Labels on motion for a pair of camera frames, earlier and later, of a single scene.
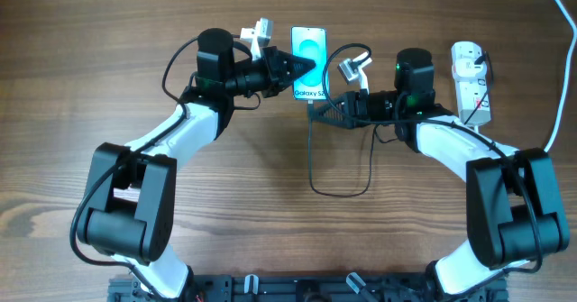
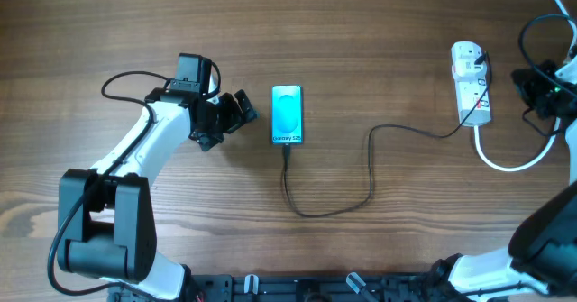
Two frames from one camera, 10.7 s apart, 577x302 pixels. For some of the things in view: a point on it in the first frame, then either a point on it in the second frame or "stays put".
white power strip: x=472 y=93 stays put
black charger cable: x=371 y=136 to x=286 y=151
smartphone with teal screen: x=310 y=42 to x=287 y=114
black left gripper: x=275 y=60 to x=233 y=118
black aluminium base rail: x=303 y=288 stays put
